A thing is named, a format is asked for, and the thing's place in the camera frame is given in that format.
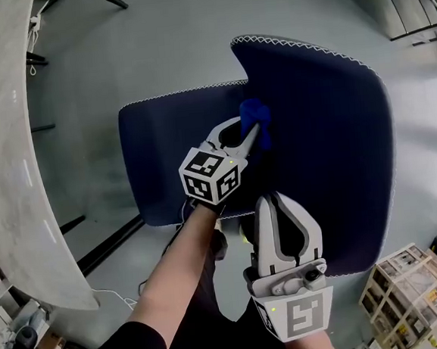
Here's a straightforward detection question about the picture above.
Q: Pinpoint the navy blue chair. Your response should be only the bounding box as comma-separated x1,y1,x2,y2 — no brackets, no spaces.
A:
111,23,408,297

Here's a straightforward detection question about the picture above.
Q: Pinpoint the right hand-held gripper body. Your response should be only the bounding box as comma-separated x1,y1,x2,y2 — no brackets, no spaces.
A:
242,257,339,347

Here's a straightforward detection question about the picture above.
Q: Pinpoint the person's left forearm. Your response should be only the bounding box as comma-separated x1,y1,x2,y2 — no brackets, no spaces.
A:
118,203,234,346

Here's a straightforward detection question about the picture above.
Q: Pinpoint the wooden crate shelf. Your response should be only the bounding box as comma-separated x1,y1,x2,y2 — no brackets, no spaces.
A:
353,241,437,349

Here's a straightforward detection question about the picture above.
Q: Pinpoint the cardboard box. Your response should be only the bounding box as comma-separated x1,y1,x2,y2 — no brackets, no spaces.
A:
33,329,68,349

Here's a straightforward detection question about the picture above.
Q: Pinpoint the black round device on stand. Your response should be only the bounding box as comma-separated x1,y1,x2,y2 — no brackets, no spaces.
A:
0,308,55,349

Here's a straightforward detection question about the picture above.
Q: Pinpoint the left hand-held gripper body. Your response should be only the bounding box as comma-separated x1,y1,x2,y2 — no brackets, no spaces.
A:
176,137,253,210

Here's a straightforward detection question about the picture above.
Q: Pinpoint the blue wiping cloth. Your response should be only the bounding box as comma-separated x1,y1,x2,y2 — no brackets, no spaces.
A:
237,96,276,154

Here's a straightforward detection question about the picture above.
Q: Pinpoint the long grey marble table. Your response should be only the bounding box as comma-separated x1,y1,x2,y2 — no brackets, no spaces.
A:
0,0,155,319

